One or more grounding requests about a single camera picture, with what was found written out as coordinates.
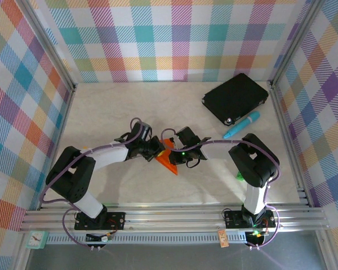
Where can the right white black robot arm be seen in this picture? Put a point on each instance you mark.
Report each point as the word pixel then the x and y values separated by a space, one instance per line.
pixel 253 197

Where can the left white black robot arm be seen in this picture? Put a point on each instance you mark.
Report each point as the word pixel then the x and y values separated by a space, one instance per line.
pixel 87 202

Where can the green toy brick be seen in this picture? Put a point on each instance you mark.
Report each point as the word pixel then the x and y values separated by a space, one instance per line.
pixel 239 176

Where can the turquoise pen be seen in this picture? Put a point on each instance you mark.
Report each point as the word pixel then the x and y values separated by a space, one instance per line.
pixel 242 126

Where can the black flat case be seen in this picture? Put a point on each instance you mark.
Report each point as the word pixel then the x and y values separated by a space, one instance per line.
pixel 233 98

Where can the small orange tag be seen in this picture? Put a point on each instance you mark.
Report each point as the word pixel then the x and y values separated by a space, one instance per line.
pixel 222 238

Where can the small teal clock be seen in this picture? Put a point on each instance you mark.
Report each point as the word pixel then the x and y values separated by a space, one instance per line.
pixel 35 239

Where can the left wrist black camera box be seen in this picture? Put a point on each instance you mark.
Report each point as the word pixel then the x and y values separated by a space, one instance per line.
pixel 141 130

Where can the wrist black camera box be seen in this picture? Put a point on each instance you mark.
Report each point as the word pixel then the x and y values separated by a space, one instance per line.
pixel 141 130
pixel 187 136

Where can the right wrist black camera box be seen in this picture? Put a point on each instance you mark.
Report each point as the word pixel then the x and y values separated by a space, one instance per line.
pixel 187 136

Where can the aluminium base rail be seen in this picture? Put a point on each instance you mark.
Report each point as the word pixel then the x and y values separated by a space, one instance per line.
pixel 171 222

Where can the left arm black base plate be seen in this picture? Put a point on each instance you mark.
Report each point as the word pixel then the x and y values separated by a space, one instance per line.
pixel 117 220

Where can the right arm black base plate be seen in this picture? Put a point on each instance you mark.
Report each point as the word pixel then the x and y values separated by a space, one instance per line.
pixel 233 219

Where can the aluminium side rail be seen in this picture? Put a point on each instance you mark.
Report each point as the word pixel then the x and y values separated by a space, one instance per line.
pixel 56 146
pixel 288 140

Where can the aluminium corner post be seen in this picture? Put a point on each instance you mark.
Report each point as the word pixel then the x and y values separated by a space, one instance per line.
pixel 295 42
pixel 45 45

